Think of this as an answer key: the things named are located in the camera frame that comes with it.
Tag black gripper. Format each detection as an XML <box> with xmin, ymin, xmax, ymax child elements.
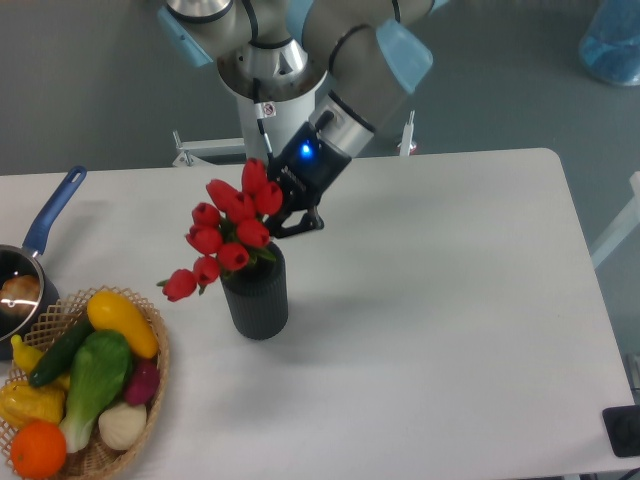
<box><xmin>264</xmin><ymin>122</ymin><xmax>351</xmax><ymax>239</ymax></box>

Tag red tulip bouquet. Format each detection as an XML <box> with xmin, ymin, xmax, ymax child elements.
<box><xmin>158</xmin><ymin>158</ymin><xmax>284</xmax><ymax>302</ymax></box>

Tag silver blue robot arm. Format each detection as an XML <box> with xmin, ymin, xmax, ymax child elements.
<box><xmin>157</xmin><ymin>1</ymin><xmax>437</xmax><ymax>238</ymax></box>

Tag dark grey ribbed vase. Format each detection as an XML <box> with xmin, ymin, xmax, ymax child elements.
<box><xmin>222</xmin><ymin>243</ymin><xmax>289</xmax><ymax>340</ymax></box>

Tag yellow squash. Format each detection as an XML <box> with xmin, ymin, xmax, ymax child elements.
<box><xmin>86</xmin><ymin>290</ymin><xmax>159</xmax><ymax>360</ymax></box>

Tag green bok choy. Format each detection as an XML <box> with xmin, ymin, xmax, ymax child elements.
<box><xmin>59</xmin><ymin>330</ymin><xmax>132</xmax><ymax>454</ymax></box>

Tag white garlic bulb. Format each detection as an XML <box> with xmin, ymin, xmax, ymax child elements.
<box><xmin>98</xmin><ymin>402</ymin><xmax>147</xmax><ymax>451</ymax></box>

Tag dark green cucumber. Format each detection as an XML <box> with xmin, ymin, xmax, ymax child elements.
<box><xmin>28</xmin><ymin>315</ymin><xmax>94</xmax><ymax>387</ymax></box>

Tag bread roll in pan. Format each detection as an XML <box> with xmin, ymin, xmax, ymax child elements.
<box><xmin>1</xmin><ymin>275</ymin><xmax>41</xmax><ymax>319</ymax></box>

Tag small yellow banana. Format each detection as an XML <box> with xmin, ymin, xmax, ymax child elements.
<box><xmin>10</xmin><ymin>335</ymin><xmax>44</xmax><ymax>374</ymax></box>

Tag yellow bell pepper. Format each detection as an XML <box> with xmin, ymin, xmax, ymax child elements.
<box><xmin>1</xmin><ymin>380</ymin><xmax>66</xmax><ymax>430</ymax></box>

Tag blue plastic bag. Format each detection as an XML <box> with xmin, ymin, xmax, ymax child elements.
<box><xmin>578</xmin><ymin>0</ymin><xmax>639</xmax><ymax>86</ymax></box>

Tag orange fruit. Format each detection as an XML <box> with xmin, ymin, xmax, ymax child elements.
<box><xmin>10</xmin><ymin>421</ymin><xmax>67</xmax><ymax>479</ymax></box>

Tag black device at table edge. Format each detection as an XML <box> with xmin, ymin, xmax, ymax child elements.
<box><xmin>602</xmin><ymin>405</ymin><xmax>639</xmax><ymax>458</ymax></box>

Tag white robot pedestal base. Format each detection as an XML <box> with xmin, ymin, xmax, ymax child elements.
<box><xmin>175</xmin><ymin>23</ymin><xmax>433</xmax><ymax>161</ymax></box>

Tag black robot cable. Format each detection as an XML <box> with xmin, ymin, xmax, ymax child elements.
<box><xmin>252</xmin><ymin>78</ymin><xmax>277</xmax><ymax>163</ymax></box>

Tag blue handled saucepan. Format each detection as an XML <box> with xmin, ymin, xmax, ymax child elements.
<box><xmin>1</xmin><ymin>166</ymin><xmax>87</xmax><ymax>361</ymax></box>

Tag white frame bar right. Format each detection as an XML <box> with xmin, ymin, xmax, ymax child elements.
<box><xmin>590</xmin><ymin>171</ymin><xmax>639</xmax><ymax>269</ymax></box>

